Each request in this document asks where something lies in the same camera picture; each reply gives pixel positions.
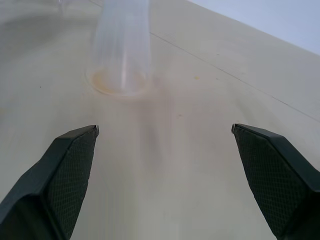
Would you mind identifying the clear plastic cup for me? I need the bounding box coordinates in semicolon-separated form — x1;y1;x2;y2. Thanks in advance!
85;0;156;97

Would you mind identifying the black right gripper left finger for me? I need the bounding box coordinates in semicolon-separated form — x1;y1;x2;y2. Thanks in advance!
0;124;100;240

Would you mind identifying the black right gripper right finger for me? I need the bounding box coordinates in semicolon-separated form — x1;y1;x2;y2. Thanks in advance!
231;123;320;240

